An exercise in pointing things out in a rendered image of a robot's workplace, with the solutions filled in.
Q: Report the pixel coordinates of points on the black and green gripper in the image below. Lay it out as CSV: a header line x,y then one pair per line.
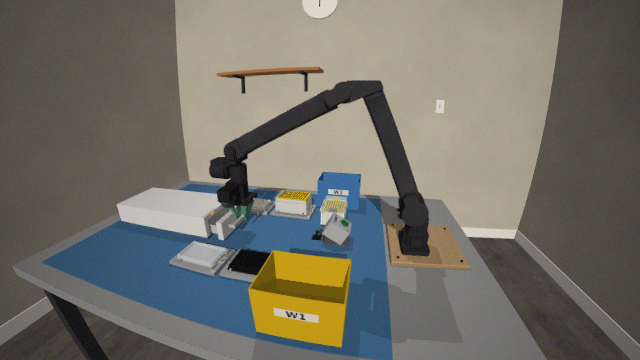
x,y
244,204

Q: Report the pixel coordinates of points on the white button box with green key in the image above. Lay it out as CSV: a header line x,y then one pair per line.
x,y
335,232

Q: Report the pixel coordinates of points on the yellow open-top bin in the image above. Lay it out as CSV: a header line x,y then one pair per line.
x,y
311,280

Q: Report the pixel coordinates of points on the blue bench mat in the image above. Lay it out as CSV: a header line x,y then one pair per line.
x,y
133,261

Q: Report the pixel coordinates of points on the white multiwell plate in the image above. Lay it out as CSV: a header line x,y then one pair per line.
x,y
197,251

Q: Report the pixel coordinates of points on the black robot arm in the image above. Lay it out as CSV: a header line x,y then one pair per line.
x,y
414,213

